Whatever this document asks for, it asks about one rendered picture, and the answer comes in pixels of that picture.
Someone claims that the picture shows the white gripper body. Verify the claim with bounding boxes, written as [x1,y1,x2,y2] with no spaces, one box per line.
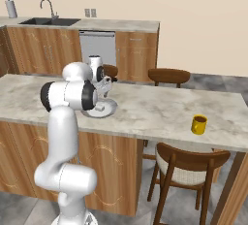
[95,81,113,100]

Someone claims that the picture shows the white marshmallow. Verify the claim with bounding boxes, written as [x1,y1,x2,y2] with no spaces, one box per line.
[95,103,107,113]

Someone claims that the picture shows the yellow mug of hot chocolate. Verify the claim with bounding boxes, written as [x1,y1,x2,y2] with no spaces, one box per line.
[190,114,208,136]

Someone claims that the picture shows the grey round plate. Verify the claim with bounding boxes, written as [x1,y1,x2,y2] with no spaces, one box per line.
[80,98,118,119]

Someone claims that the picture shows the grey dishwasher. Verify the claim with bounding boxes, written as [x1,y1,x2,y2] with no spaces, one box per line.
[78,29,117,67]

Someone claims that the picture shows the wooden base cupboard with drawer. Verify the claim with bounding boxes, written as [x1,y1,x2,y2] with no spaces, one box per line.
[114,30,160,83]

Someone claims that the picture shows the wooden base cupboards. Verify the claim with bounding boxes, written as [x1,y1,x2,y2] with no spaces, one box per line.
[0,24,83,77]

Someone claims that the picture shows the wooden island cupboards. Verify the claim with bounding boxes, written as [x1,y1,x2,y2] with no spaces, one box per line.
[0,119,145,217]

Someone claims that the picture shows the dark double sink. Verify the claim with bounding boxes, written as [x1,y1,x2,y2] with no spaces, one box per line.
[17,16,82,27]

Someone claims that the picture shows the grey curved tap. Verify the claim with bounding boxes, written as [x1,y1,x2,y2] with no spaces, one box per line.
[39,0,60,20]

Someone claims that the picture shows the wooden chair with woven seat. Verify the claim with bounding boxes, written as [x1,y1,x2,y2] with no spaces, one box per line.
[146,142,232,225]

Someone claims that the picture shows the white paper towel roll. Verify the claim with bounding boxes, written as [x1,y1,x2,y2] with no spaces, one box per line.
[4,0,18,19]

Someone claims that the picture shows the wooden island side panel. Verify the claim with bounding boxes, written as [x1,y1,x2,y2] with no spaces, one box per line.
[209,150,248,225]

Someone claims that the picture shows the grey wall outlet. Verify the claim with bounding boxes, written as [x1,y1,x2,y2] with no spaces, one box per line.
[83,8,98,18]

